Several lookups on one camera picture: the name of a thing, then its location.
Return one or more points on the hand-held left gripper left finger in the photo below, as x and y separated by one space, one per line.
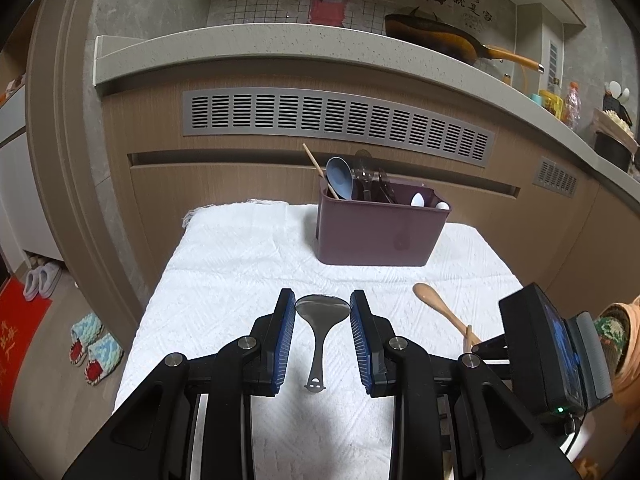
285 340

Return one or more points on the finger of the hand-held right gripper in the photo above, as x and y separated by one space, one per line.
495 349

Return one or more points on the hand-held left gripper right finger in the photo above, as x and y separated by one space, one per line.
361 340

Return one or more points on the wooden chopstick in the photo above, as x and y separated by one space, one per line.
469 335
315 162

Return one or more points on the metal rice spoon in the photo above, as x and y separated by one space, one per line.
320 310

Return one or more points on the wooden spoon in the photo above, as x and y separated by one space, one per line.
427 294

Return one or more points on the maroon plastic utensil holder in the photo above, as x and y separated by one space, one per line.
380 230

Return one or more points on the white plastic spoon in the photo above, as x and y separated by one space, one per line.
417 200

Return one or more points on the black spatula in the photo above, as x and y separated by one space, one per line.
364 175

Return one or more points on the blue plastic spoon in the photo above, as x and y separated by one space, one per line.
340 175

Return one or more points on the white utensils in holder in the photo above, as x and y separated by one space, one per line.
617 95

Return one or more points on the white textured towel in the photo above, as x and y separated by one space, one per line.
225 270

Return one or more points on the wooden base cabinet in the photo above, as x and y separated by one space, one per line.
225 180

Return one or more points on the small grey vent grille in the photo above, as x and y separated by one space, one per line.
556 176

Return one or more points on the black pot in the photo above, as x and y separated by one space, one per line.
615 152

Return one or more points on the large grey vent grille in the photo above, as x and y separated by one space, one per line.
325 115

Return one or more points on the grey slipper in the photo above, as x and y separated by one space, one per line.
32 285
50 280

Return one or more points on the clear bottle with orange cap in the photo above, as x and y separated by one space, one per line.
573 107

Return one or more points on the yellow jar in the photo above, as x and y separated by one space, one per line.
551 105

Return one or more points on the teal cup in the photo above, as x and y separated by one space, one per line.
536 98

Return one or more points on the red door mat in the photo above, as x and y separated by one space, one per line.
20 345

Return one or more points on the grey speckled kitchen counter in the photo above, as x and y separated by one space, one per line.
250 47

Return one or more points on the white shelf cabinet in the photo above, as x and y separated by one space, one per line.
15 185

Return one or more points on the clutter on shelf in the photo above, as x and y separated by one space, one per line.
10 90

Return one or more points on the white wall unit with vents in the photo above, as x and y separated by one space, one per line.
553 50

